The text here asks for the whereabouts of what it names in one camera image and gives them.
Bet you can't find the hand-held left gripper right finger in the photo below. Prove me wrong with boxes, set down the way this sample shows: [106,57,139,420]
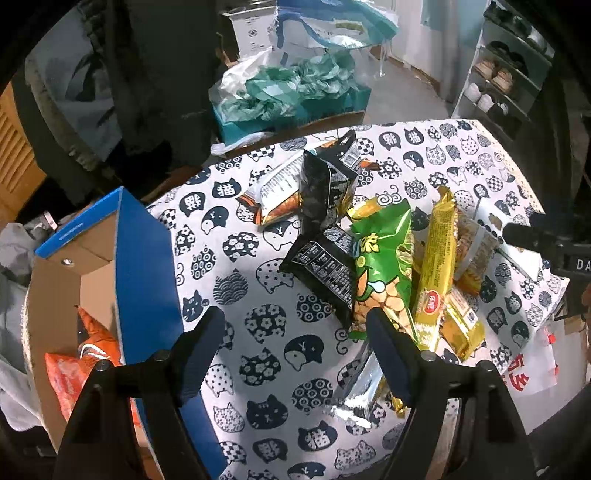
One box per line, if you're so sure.
[367,308,539,480]

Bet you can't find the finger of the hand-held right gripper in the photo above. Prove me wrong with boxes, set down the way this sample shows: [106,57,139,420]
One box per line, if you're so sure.
[502,212,561,254]

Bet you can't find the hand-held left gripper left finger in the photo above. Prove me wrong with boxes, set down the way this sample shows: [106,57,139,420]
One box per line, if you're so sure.
[53,306,227,480]

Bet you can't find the silver snack packet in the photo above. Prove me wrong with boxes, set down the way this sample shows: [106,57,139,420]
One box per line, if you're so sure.
[323,344,407,419]

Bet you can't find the clear cracker packet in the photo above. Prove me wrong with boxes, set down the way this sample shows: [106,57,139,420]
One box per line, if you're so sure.
[454,216,503,296]

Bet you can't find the golden snack packet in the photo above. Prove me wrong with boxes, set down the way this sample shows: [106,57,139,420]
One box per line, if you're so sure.
[440,290,486,361]

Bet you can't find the green snack packet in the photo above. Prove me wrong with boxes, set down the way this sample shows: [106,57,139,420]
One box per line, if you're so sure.
[347,198,415,339]

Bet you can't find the long yellow snack packet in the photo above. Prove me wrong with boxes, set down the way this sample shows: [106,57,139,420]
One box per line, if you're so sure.
[410,186,459,352]

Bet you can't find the blue cardboard box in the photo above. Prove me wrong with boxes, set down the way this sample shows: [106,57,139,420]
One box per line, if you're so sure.
[30,186,229,480]

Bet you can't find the black snack packet white label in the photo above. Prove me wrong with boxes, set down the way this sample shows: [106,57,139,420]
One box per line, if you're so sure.
[278,225,366,329]

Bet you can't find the glossy black snack packet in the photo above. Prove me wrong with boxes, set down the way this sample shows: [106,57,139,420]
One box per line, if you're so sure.
[299,150,362,234]

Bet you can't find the cat print tablecloth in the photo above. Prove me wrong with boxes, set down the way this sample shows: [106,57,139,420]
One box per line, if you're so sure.
[147,117,572,480]

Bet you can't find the red white plastic bag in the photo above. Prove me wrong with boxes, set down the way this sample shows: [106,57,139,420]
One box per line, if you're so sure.
[501,322,563,408]

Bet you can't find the grey shoe rack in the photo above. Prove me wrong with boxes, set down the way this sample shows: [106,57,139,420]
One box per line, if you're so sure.
[451,4,556,140]

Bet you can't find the white shoes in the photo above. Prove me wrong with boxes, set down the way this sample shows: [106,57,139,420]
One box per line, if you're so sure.
[464,83,498,112]

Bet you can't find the beige shoes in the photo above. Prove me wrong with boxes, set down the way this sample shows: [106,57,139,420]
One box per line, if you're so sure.
[475,59,514,92]

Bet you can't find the black shoes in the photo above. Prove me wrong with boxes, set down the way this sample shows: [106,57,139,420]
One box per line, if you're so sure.
[488,41,525,63]

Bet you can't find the grey cloth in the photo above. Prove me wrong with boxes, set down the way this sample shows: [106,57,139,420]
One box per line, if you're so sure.
[0,222,62,432]

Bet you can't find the brown cardboard box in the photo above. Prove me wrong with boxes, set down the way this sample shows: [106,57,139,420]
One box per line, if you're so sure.
[225,110,366,161]

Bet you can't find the wooden cabinet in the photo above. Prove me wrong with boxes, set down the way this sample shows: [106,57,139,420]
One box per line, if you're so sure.
[0,83,48,223]

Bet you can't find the green tissue paper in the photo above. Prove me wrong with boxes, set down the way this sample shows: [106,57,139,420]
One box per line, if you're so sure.
[221,50,360,124]

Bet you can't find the blue white woven bag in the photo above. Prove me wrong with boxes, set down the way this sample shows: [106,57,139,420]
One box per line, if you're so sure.
[274,0,400,52]

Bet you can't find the dark jacket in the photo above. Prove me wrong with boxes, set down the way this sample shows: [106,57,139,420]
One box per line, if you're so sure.
[105,0,223,163]

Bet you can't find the grey printed garment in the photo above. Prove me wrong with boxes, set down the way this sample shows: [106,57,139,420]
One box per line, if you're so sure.
[24,8,122,163]

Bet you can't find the white patterned cardboard box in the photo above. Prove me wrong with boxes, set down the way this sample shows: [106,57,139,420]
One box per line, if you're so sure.
[222,7,279,60]

